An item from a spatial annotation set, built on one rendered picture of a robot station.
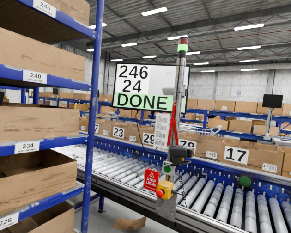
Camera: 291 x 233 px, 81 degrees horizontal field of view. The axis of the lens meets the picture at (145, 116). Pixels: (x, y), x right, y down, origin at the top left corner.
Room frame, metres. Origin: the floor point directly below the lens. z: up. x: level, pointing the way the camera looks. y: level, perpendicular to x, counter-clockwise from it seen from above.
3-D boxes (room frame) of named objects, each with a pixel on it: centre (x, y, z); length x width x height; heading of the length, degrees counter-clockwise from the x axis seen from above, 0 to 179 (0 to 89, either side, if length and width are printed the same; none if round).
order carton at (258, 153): (1.36, -0.86, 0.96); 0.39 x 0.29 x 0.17; 59
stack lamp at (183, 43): (0.94, -0.17, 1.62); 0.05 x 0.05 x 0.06
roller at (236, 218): (0.99, -0.60, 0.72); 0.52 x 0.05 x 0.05; 149
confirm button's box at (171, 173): (0.91, -0.15, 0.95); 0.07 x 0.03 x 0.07; 59
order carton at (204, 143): (1.57, -0.53, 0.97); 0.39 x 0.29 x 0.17; 59
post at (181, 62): (0.94, -0.17, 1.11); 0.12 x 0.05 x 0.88; 59
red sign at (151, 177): (0.95, -0.09, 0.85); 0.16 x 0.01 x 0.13; 59
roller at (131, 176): (1.36, 0.01, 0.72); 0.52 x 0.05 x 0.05; 149
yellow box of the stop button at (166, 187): (0.87, -0.17, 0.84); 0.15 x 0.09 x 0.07; 59
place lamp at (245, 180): (1.18, -0.75, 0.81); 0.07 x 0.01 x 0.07; 59
